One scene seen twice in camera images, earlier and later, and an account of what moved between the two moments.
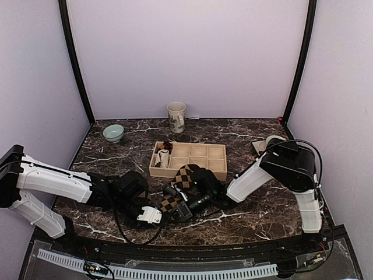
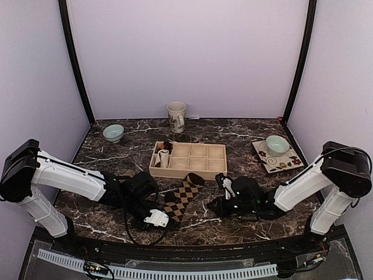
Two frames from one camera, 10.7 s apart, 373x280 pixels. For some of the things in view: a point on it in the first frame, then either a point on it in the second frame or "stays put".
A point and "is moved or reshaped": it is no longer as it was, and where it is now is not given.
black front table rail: (290, 246) stays put
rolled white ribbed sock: (162, 157) stays put
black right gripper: (184, 213) → (221, 211)
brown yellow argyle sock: (183, 177) is moved or reshaped
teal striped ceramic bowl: (113, 132) stays put
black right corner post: (312, 13) stays put
